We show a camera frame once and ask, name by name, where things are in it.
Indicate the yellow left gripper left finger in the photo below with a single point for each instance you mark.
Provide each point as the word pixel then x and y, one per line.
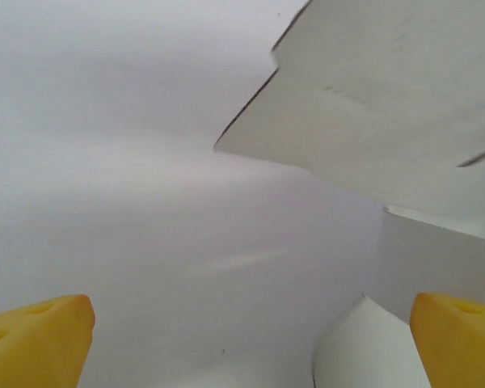
pixel 32 343

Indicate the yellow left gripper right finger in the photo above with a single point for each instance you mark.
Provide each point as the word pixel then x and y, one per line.
pixel 460 347

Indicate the white paper box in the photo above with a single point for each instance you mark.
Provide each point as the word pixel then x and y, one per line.
pixel 380 101

